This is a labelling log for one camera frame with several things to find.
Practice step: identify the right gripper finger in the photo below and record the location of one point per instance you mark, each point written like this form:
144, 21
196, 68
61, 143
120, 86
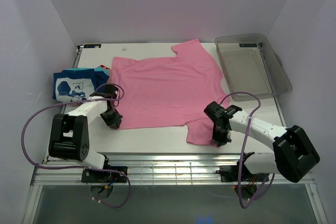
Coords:
217, 141
226, 139

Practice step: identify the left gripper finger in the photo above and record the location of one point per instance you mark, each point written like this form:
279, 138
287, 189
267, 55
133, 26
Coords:
109, 120
117, 122

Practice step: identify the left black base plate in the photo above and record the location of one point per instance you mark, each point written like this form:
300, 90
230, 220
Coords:
95, 176

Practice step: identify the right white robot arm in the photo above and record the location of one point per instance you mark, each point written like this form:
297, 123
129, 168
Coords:
292, 154

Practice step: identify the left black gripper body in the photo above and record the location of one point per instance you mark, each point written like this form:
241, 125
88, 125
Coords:
112, 113

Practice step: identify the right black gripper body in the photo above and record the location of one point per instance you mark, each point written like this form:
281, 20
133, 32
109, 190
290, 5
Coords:
217, 130

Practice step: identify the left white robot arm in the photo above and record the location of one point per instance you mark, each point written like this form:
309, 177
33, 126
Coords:
69, 138

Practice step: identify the folded blue printed t shirt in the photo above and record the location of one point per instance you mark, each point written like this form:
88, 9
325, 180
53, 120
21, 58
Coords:
77, 84

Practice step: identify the aluminium rail frame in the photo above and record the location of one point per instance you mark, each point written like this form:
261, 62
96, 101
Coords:
144, 170

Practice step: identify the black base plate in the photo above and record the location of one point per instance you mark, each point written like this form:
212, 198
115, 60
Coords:
95, 176
233, 174

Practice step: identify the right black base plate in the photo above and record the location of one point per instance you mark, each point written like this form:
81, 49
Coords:
233, 174

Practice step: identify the clear plastic bin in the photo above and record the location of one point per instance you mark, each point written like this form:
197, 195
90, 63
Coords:
249, 64

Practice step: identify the pink t shirt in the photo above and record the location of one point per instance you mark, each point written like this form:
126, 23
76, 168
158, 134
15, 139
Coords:
170, 91

